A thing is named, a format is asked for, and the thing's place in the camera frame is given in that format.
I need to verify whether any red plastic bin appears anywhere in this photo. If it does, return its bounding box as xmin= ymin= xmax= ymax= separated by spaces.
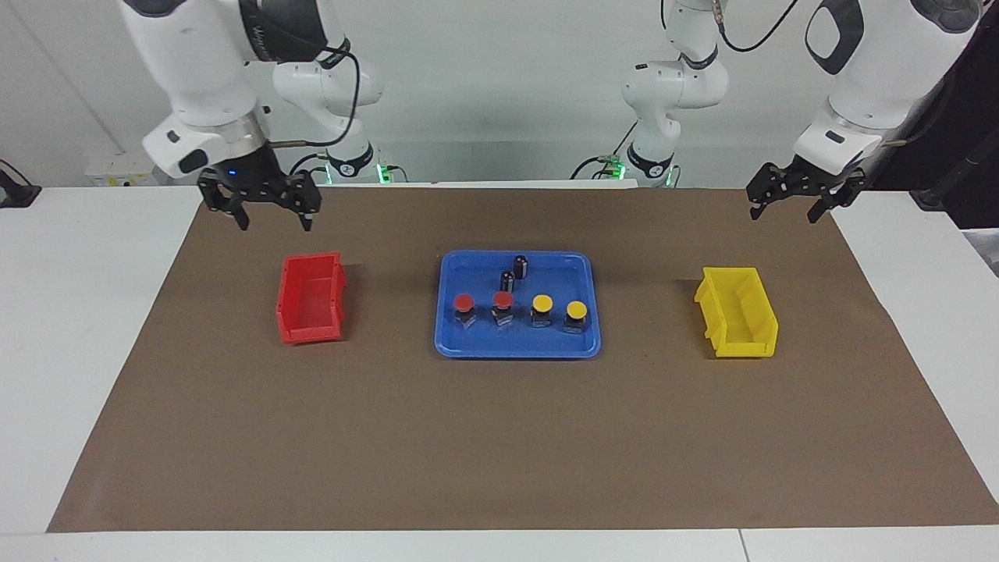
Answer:
xmin=276 ymin=251 xmax=347 ymax=346

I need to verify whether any black stand pole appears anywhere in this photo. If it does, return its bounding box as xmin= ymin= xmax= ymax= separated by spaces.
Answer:
xmin=912 ymin=129 xmax=999 ymax=212

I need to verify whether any white power strip box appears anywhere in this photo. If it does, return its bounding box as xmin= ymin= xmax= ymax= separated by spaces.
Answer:
xmin=84 ymin=152 xmax=169 ymax=187

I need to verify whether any yellow plastic bin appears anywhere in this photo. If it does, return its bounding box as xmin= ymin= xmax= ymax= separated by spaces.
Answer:
xmin=694 ymin=267 xmax=780 ymax=359

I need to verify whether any black backdrop panel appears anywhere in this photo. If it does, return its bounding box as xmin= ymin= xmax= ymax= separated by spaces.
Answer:
xmin=866 ymin=16 xmax=999 ymax=231

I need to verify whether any blue plastic tray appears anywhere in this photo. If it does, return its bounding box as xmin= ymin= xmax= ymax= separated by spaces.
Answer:
xmin=434 ymin=250 xmax=603 ymax=360

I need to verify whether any brown table mat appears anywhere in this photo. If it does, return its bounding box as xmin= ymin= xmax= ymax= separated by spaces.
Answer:
xmin=47 ymin=187 xmax=999 ymax=533

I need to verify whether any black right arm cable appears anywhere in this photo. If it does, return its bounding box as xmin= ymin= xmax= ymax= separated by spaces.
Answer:
xmin=265 ymin=43 xmax=361 ymax=149

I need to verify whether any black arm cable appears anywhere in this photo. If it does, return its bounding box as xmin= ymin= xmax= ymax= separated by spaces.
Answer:
xmin=265 ymin=43 xmax=361 ymax=149
xmin=714 ymin=0 xmax=798 ymax=54

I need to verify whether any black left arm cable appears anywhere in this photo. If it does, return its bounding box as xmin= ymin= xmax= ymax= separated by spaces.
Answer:
xmin=714 ymin=0 xmax=798 ymax=54

